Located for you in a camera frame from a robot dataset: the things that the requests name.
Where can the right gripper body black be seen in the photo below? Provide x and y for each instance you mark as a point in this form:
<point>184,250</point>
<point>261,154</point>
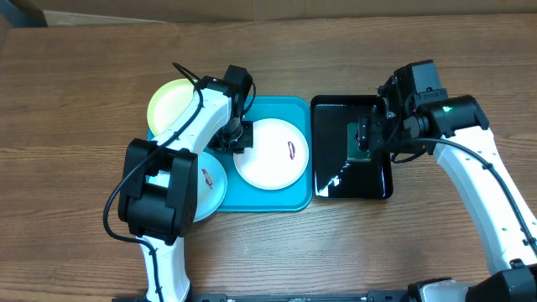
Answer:
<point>382,135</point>

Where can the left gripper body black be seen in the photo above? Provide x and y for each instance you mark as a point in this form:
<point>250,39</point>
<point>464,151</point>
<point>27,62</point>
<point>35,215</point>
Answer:
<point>233,137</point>

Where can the black water tray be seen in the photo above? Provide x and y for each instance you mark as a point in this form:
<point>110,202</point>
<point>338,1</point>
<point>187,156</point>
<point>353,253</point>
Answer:
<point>333,175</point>

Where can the cardboard panel at back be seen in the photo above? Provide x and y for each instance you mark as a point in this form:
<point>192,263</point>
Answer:
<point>181,11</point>

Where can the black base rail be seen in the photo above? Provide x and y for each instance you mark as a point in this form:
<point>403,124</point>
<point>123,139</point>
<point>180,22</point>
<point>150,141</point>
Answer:
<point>371,296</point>

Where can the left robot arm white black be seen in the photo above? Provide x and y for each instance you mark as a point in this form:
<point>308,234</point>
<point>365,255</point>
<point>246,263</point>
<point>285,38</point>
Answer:
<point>216,104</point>

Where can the yellow plate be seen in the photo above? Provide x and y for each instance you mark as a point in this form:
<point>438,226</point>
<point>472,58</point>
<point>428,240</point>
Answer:
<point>167,103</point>

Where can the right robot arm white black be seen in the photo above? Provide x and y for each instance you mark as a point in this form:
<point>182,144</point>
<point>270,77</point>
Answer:
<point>421,118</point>

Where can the white plate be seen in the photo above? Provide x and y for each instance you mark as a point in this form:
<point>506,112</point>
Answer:
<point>279,155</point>

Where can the light blue plate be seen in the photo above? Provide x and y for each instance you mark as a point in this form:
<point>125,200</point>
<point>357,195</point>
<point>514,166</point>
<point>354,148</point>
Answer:
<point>210,189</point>

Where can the teal plastic tray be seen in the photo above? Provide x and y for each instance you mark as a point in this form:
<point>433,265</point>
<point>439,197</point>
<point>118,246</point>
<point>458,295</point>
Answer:
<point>243,197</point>

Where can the green yellow sponge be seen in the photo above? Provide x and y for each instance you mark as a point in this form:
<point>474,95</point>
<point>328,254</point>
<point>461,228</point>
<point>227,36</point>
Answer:
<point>357,143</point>

